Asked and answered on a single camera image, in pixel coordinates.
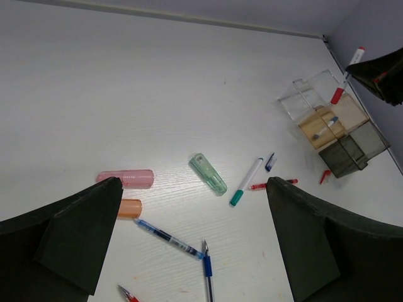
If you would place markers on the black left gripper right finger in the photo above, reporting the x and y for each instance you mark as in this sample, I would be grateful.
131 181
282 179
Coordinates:
332 254

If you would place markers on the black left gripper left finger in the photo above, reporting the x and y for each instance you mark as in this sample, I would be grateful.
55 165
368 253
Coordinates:
57 252

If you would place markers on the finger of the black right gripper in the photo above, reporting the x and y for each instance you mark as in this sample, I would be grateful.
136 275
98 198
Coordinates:
381 76

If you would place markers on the red capped white marker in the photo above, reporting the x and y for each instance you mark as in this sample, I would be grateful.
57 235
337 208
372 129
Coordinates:
342 86

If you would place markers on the blue capped white marker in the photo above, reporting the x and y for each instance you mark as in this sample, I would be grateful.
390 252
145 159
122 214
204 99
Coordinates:
329 124

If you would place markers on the green capped white marker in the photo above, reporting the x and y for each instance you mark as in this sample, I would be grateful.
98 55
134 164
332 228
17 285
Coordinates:
245 182

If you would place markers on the blue gel pen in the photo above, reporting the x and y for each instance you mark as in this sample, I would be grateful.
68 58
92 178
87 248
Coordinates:
169 239

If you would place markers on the green transparent stapler case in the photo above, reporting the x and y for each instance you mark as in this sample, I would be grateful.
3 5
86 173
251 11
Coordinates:
208 174

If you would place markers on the clear compartment organizer box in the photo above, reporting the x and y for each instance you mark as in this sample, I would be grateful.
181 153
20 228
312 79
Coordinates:
349 145

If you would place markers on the red pen cap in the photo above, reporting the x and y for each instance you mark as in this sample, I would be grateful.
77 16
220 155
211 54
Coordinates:
325 176

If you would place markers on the red ballpoint pen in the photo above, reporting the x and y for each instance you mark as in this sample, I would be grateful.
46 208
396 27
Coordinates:
127 295

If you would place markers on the red gel pen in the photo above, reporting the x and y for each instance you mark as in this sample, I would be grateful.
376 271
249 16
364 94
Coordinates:
262 186

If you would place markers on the blue pen cap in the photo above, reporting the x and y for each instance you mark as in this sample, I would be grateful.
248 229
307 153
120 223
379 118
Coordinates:
270 163

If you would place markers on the blue ballpoint pen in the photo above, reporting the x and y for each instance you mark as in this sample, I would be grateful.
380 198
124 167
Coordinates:
208 272

